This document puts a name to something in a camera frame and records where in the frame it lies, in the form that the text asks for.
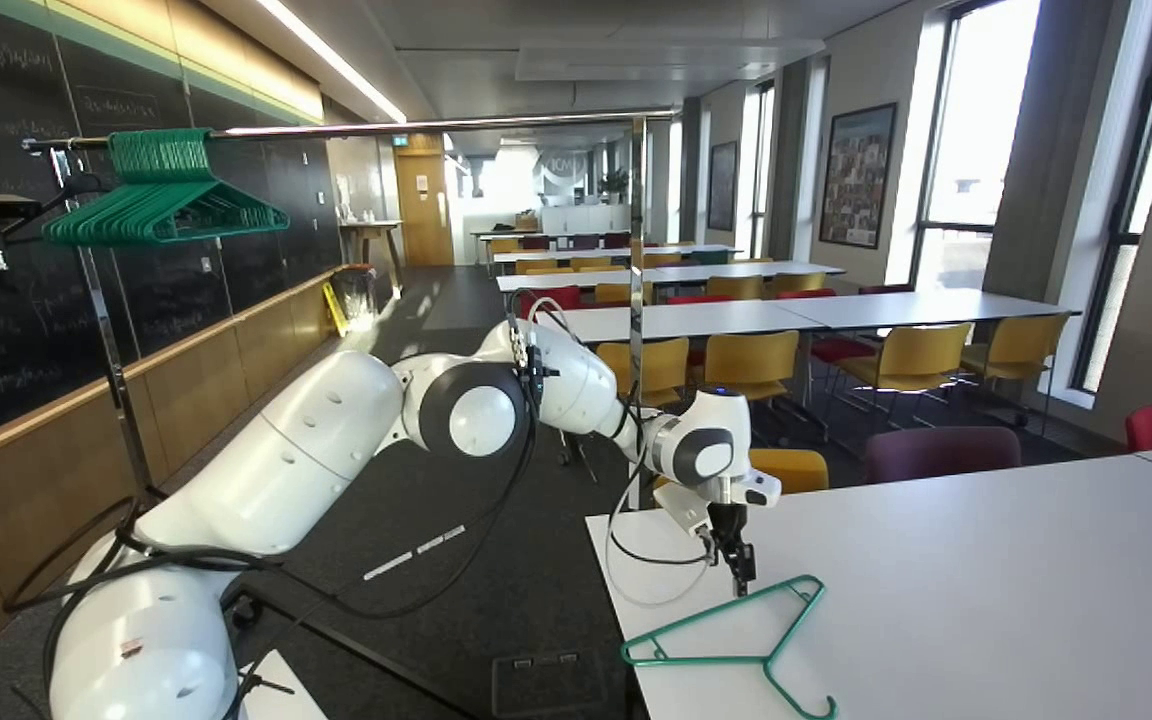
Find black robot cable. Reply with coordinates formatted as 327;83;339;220
5;295;553;720

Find green coat hanger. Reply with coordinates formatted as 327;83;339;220
619;577;841;720

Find wooden door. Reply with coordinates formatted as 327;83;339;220
398;132;451;267

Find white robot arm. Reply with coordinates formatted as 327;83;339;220
46;314;781;720

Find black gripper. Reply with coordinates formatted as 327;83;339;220
707;503;758;595

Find silver clothes rail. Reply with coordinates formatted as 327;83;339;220
22;108;686;516

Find purple chair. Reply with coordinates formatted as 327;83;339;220
863;422;1025;479

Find yellow chair under table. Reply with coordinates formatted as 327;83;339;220
963;314;1063;379
595;341;688;408
700;332;799;399
845;325;967;390

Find bundle of green hangers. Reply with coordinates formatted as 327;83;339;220
46;128;289;248

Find near yellow chair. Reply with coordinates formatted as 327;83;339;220
754;447;830;491

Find long white table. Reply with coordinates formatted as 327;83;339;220
534;292;1063;346

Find framed wall picture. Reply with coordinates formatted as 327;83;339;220
822;102;895;248

